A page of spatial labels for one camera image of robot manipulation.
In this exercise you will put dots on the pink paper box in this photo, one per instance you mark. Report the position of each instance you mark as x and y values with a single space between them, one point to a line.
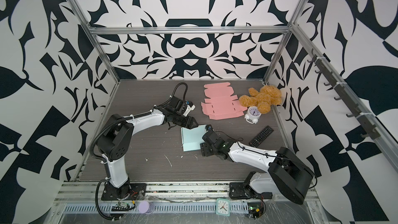
221 102

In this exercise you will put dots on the brown teddy bear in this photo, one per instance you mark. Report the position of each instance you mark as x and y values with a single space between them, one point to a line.
263 99

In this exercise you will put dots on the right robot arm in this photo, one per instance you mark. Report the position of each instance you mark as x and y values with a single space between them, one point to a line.
290 175

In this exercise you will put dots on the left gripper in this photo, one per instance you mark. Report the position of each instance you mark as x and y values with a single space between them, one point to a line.
190 122

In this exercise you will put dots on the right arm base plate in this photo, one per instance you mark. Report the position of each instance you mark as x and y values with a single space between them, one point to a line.
241 191

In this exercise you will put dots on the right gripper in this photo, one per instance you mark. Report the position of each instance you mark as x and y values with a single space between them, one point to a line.
204 149

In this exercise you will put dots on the black remote control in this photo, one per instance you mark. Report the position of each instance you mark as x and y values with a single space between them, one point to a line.
261 137

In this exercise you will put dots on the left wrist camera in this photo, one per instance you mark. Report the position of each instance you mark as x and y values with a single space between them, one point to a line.
189 107

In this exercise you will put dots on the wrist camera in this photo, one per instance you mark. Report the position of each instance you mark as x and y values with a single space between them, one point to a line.
209 129
189 107

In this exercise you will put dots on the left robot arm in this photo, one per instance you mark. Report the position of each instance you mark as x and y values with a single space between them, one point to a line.
113 141

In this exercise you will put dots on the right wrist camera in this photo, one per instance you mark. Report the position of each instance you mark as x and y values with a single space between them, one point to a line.
209 129

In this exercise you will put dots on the right circuit board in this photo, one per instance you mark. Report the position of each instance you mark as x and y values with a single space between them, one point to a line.
256 209

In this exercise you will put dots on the circuit board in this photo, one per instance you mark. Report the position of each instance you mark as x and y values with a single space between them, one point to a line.
123 207
256 209

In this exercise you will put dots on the white alarm clock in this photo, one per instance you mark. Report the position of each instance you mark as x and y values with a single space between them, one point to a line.
252 115

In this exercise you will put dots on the green square clock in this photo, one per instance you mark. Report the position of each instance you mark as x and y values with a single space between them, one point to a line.
223 207

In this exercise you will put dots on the wall hook rail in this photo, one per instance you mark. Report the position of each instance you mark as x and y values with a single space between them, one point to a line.
364 117

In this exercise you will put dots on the light blue paper box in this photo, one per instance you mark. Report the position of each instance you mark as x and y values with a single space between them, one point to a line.
192 138

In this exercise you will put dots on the purple round lid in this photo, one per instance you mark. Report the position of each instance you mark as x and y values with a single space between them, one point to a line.
145 207

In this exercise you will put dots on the left circuit board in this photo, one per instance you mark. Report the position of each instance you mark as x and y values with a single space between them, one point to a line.
123 207

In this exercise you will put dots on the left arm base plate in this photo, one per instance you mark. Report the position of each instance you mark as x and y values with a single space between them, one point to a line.
127 191

